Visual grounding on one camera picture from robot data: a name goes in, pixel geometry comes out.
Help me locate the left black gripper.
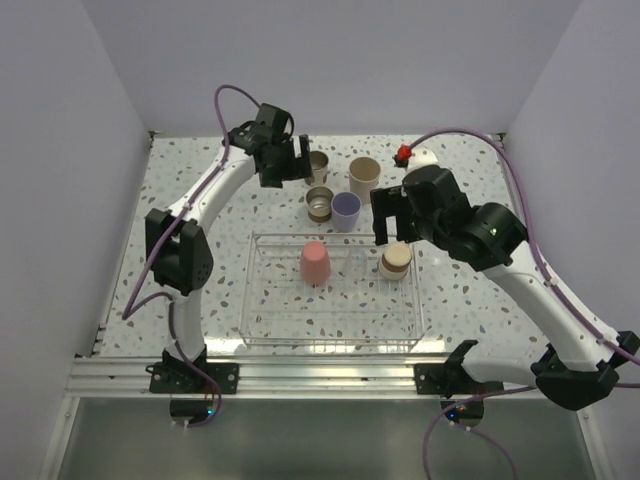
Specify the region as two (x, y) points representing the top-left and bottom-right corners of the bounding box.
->
(260, 135), (314, 189)

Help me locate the steel cup back row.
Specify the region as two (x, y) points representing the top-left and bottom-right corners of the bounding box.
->
(305, 151), (329, 187)

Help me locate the cream steel cup brown band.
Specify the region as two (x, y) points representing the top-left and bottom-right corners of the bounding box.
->
(378, 242), (413, 281)

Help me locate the red plastic cup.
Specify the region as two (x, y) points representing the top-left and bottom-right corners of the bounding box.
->
(300, 241), (331, 287)

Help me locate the clear glass cup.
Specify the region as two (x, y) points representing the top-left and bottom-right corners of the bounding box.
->
(343, 250), (369, 286)

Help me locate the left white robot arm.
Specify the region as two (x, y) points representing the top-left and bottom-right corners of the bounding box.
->
(145, 103), (311, 394)

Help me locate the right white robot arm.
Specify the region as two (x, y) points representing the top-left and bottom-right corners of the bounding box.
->
(370, 165), (639, 411)

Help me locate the tall beige cup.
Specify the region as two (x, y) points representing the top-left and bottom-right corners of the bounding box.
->
(348, 157), (381, 205)

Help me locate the purple plastic cup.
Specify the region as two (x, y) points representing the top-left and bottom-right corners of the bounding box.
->
(331, 192), (362, 233)

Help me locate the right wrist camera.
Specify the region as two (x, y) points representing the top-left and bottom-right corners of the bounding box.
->
(393, 145), (439, 174)

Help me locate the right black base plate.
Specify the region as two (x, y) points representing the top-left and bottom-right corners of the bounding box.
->
(413, 363), (504, 398)

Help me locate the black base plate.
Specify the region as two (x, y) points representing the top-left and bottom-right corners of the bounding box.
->
(413, 363), (504, 398)
(146, 363), (240, 395)

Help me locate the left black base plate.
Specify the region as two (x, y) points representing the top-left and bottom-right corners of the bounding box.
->
(146, 363), (240, 395)

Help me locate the aluminium mounting rail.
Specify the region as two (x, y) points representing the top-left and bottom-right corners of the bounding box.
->
(63, 352), (551, 400)

